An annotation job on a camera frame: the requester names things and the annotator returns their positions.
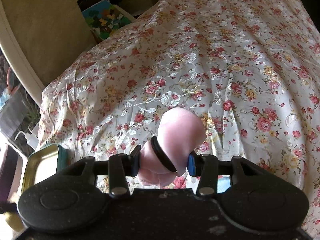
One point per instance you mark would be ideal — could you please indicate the floral tablecloth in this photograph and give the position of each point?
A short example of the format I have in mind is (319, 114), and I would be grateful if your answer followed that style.
(248, 68)

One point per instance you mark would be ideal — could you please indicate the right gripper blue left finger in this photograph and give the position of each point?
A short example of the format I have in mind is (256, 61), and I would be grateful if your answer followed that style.
(121, 166)

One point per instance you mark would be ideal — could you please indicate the colourful picture book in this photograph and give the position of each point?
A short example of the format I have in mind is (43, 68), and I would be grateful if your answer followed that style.
(104, 19)

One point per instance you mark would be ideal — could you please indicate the gold metal tray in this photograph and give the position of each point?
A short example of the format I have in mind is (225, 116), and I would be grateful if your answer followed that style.
(44, 163)

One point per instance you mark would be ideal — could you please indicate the white squeeze bottle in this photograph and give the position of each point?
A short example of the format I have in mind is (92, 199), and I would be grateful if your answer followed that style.
(31, 138)

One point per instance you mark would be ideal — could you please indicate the pink cloth with band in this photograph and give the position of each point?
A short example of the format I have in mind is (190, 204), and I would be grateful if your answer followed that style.
(165, 156)

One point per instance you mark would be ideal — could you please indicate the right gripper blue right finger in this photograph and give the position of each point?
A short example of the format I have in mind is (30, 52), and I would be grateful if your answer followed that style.
(206, 167)

